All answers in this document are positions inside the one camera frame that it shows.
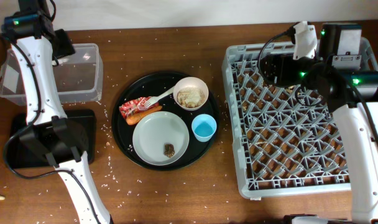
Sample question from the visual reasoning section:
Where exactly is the rice and peanut waste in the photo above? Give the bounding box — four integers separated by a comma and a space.
177, 87, 205, 108

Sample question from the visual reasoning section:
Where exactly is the pink bowl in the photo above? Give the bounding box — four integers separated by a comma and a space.
173, 77, 209, 111

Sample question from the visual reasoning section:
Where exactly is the light blue cup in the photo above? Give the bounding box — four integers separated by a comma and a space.
191, 114, 218, 142

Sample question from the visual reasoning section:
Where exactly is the grey plate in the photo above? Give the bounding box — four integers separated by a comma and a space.
132, 111, 190, 166

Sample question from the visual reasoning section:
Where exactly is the brown food scrap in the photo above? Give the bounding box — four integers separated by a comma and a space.
164, 143, 175, 158

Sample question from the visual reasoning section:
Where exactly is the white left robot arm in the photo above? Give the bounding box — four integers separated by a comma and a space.
1, 0, 113, 223

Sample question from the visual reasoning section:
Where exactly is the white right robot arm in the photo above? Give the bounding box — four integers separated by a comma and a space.
257, 21, 378, 223

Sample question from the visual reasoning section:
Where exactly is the grey dishwasher rack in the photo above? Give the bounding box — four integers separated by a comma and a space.
221, 36, 378, 200

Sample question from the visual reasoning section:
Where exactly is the clear plastic bin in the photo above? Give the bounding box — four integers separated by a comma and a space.
0, 44, 103, 106

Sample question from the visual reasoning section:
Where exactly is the red snack wrapper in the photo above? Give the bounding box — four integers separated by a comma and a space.
119, 96, 159, 119

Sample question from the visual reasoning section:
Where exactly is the orange carrot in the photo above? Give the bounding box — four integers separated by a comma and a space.
126, 106, 162, 125

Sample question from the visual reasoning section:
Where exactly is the white plastic fork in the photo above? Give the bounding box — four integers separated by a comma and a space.
138, 87, 174, 111

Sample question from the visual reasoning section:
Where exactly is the black rectangular bin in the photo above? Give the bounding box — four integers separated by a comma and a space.
7, 109, 96, 169

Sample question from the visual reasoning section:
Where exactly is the round black tray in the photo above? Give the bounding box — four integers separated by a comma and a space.
111, 71, 220, 171

